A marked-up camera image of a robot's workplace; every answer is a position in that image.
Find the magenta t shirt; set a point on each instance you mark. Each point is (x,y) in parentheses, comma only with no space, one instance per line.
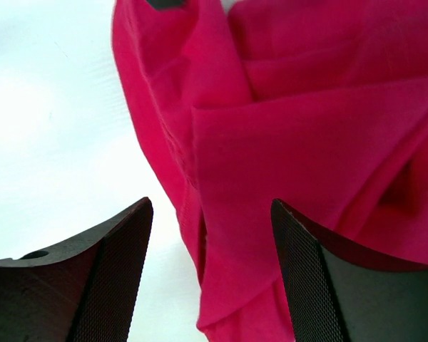
(322,104)

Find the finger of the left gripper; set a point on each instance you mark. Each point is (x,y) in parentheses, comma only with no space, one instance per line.
(166,4)

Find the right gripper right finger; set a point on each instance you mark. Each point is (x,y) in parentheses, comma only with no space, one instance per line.
(339,290)

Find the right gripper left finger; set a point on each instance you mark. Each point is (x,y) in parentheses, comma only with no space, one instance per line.
(81,289)

